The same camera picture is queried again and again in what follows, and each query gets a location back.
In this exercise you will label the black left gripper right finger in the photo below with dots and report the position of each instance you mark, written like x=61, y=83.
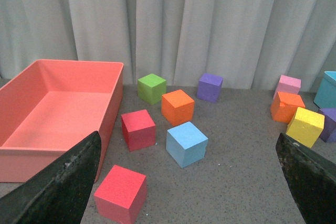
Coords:
x=310, y=178

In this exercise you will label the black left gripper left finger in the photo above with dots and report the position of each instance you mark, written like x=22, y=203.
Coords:
x=60, y=192

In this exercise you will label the light blue foam block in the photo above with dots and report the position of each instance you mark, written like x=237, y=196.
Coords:
x=186, y=144

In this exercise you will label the purple foam block right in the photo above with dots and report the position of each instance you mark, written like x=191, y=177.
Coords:
x=328, y=133

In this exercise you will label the purple foam block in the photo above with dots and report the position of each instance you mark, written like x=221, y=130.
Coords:
x=328, y=133
x=209, y=87

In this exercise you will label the yellow foam block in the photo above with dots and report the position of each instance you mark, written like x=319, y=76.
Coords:
x=306, y=126

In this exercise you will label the red foam block front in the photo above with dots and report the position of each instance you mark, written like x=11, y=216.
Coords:
x=121, y=195

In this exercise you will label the orange foam block right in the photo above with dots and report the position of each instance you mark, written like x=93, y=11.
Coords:
x=285, y=105

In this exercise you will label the orange foam block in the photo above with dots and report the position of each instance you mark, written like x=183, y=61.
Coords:
x=177, y=107
x=285, y=105

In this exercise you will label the light blue plastic bin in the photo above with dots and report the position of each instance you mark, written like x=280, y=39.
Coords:
x=326, y=94

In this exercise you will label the pink plastic bin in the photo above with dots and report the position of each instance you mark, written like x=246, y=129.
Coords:
x=51, y=106

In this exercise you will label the pink foam block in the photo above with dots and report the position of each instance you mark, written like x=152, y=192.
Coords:
x=288, y=84

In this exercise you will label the dark red foam block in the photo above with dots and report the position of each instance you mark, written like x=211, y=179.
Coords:
x=139, y=130

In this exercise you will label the purple foam block rear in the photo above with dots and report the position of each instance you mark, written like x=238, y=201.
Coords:
x=209, y=87

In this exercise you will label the green foam block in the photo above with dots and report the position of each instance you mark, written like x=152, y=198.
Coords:
x=151, y=88

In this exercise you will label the orange foam block left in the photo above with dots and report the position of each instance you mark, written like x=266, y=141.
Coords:
x=177, y=107

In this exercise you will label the grey curtain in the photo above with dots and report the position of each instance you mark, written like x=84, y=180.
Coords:
x=250, y=43

